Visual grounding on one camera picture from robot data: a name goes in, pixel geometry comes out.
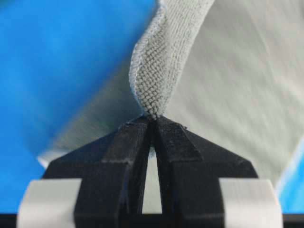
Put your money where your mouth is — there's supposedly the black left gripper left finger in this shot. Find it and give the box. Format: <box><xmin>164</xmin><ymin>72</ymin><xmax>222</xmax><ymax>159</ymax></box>
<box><xmin>43</xmin><ymin>117</ymin><xmax>150</xmax><ymax>228</ymax></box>

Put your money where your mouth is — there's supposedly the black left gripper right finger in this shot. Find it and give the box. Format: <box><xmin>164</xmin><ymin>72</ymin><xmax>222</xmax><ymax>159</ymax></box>
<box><xmin>152</xmin><ymin>117</ymin><xmax>258</xmax><ymax>228</ymax></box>

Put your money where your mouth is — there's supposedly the large grey towel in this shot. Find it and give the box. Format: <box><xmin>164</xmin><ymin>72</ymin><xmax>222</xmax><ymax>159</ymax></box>
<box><xmin>38</xmin><ymin>0</ymin><xmax>304</xmax><ymax>214</ymax></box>

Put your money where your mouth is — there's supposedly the blue table cloth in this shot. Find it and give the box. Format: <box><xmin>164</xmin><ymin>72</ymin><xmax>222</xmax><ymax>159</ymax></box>
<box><xmin>0</xmin><ymin>0</ymin><xmax>304</xmax><ymax>214</ymax></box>

